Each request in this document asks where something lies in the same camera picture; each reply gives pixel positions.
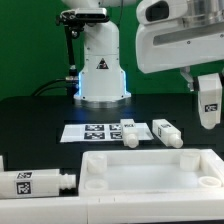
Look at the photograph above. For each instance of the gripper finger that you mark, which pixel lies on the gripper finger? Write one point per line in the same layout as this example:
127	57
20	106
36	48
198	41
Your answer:
185	72

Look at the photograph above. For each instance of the white L-shaped obstacle wall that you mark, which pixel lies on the white L-shaped obstacle wall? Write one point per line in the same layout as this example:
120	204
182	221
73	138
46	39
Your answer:
69	207

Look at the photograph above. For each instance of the black camera on stand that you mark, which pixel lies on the black camera on stand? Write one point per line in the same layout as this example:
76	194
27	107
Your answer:
74	21

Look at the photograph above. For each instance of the white desk top tray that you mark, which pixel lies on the white desk top tray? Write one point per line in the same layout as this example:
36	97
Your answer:
138	172

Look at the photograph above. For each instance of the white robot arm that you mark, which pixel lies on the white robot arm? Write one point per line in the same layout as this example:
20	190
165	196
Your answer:
103	81

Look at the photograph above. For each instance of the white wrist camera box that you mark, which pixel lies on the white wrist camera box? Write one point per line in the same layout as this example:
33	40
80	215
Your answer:
155	11

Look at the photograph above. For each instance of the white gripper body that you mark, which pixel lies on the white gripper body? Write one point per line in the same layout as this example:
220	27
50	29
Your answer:
167	46

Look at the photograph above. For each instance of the white marker sheet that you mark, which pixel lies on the white marker sheet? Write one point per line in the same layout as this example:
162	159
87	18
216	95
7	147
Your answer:
91	133

